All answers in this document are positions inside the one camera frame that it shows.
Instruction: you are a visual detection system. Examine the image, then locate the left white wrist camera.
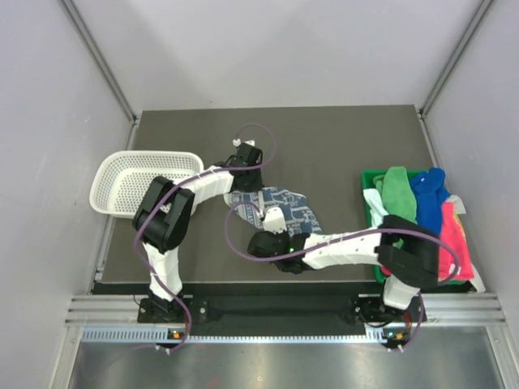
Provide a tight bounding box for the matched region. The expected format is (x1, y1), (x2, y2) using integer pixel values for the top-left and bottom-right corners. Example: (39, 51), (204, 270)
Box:
(232, 138), (255, 148)

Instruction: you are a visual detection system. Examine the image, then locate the blue white patterned towel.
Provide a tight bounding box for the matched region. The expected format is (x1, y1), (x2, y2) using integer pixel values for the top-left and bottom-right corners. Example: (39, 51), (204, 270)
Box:
(224, 186), (323, 236)

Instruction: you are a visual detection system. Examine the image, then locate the slotted grey cable duct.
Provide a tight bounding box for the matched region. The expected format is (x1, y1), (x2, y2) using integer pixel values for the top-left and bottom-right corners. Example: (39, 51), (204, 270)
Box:
(81, 327), (388, 344)

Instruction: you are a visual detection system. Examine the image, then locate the white mint towel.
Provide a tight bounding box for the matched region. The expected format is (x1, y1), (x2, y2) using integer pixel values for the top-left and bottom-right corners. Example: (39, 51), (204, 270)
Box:
(362, 188), (388, 227)

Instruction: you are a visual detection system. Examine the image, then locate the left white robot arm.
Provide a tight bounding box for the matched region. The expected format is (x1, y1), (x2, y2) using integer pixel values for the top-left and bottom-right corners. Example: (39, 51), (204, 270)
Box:
(132, 141), (263, 322)

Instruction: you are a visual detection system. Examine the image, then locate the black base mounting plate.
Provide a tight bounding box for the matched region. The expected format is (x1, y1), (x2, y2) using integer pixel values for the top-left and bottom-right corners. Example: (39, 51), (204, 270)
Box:
(137, 293), (425, 337)

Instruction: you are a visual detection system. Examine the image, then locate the white perforated plastic basket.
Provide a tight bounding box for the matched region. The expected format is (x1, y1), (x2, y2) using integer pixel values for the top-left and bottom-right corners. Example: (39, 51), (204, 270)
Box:
(89, 151), (204, 219)

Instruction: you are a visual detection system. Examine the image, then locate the aluminium frame rail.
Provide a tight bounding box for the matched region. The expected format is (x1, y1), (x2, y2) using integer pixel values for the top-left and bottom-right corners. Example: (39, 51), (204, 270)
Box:
(66, 293), (505, 327)

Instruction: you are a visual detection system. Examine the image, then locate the green plastic bin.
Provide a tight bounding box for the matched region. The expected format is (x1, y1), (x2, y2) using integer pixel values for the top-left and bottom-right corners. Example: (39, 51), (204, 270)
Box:
(361, 166), (477, 284)

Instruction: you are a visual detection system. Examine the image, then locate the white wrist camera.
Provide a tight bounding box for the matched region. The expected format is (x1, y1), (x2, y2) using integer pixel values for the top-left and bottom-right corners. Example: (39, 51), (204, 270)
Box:
(263, 207), (287, 234)
(232, 138), (255, 148)

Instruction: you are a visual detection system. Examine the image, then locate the green microfiber towel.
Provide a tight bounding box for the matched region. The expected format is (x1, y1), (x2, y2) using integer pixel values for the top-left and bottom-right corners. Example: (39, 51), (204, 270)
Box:
(373, 166), (417, 224)

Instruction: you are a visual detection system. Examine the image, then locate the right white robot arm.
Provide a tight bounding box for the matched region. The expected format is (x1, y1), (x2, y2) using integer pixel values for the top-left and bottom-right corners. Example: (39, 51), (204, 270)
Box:
(247, 215), (440, 321)

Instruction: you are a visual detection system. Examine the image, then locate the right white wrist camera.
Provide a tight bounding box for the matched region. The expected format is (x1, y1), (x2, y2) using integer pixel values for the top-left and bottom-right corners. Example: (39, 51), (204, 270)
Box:
(263, 207), (287, 234)

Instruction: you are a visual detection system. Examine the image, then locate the pink red towel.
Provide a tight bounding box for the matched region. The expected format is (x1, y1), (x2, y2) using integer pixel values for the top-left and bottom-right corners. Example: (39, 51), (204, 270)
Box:
(379, 201), (475, 281)

